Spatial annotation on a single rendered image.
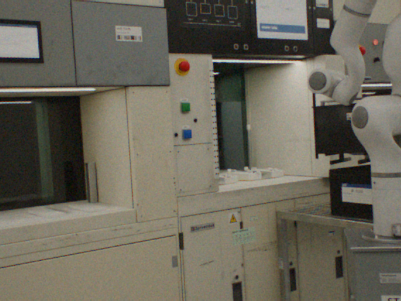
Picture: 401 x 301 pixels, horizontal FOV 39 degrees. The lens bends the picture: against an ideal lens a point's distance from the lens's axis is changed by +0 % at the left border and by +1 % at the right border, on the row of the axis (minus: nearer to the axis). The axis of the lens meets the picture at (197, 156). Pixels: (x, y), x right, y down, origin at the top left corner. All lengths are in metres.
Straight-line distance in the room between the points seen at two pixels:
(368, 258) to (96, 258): 0.88
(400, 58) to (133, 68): 0.88
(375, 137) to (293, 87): 1.04
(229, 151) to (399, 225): 1.65
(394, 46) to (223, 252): 1.02
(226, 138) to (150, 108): 1.27
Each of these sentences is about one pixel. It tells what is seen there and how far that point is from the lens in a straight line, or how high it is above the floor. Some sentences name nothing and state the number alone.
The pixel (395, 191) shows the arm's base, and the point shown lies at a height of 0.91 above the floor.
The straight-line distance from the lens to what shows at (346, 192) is 2.19.
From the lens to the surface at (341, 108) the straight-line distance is 2.13.
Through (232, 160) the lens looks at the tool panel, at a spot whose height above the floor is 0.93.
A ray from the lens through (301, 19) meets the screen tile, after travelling 2.55.
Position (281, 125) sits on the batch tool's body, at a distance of 2.75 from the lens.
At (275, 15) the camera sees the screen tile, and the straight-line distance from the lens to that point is 2.45.
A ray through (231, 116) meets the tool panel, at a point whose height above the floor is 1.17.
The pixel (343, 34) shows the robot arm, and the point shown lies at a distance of 1.89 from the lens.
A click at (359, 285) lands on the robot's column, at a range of 1.72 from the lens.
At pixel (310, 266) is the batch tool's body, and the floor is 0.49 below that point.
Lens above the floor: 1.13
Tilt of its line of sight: 3 degrees down
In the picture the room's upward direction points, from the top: 3 degrees counter-clockwise
